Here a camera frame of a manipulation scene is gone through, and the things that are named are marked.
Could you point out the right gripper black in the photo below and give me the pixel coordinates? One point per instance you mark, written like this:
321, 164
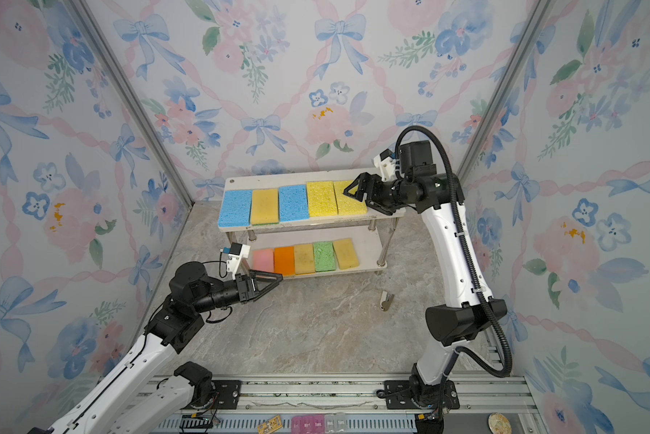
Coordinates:
373, 198

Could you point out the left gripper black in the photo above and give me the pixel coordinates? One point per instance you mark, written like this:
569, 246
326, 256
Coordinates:
250, 280

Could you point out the yellow sponge bottom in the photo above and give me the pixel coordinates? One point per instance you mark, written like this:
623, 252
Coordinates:
304, 263

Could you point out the green sponge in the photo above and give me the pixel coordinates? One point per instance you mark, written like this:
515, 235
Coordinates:
324, 257

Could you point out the white two-tier shelf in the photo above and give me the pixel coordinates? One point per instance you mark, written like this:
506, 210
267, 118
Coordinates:
369, 241

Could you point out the dark yellow sponge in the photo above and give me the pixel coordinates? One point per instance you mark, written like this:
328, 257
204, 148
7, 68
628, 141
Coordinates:
346, 254

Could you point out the blue sponge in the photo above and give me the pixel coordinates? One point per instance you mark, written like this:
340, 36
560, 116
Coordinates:
236, 209
293, 203

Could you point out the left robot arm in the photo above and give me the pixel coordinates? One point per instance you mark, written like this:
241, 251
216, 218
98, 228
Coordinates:
193, 293

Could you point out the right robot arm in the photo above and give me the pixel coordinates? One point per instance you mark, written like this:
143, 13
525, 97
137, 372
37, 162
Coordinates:
469, 306

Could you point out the yellow patterned card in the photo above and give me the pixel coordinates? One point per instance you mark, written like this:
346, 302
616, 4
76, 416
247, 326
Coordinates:
271, 426

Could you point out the pink plastic box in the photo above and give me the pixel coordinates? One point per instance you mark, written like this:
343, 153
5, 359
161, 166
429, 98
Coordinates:
308, 424

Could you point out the clear plastic box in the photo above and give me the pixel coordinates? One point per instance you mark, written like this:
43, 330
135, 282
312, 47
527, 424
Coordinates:
336, 423

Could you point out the round patterned disc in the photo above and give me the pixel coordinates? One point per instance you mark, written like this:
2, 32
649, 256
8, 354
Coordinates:
499, 424

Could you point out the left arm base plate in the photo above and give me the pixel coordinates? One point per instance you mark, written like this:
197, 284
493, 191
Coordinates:
224, 393

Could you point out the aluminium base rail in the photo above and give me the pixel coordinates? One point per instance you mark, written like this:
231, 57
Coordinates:
288, 395

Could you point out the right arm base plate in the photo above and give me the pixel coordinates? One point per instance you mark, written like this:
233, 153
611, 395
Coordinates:
412, 395

